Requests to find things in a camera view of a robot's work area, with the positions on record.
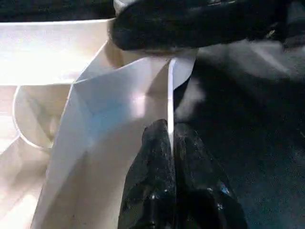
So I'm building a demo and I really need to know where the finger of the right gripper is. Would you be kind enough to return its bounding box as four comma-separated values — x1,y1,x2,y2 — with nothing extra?
111,0,275,52

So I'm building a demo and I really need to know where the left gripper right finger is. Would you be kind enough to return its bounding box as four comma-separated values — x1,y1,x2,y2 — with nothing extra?
173,122,248,229

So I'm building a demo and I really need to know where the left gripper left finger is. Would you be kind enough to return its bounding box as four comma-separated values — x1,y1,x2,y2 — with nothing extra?
119,118,177,229

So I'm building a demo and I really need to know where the white plastic table top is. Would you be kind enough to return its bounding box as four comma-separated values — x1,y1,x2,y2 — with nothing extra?
0,19,197,229

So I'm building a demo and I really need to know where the black mat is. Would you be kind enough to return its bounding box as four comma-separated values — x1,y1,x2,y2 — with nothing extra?
0,0,305,229

